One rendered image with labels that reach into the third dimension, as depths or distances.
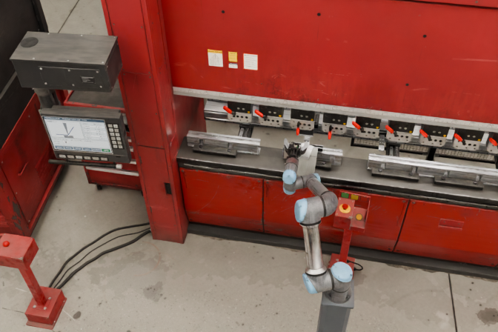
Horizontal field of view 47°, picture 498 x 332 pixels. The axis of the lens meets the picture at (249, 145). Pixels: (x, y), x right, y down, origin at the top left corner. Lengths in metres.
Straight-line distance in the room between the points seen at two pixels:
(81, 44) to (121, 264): 1.95
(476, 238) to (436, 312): 0.59
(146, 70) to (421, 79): 1.55
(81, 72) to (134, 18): 0.40
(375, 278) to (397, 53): 1.84
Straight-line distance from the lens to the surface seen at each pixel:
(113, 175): 4.73
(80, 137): 3.38
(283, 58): 3.32
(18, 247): 3.80
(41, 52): 3.17
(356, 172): 3.85
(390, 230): 4.17
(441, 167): 3.88
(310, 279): 3.18
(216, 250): 4.48
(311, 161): 3.70
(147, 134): 3.70
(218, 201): 4.17
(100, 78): 3.06
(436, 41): 3.22
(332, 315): 3.48
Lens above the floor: 3.69
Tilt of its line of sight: 45 degrees down
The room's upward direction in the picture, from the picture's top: 1 degrees counter-clockwise
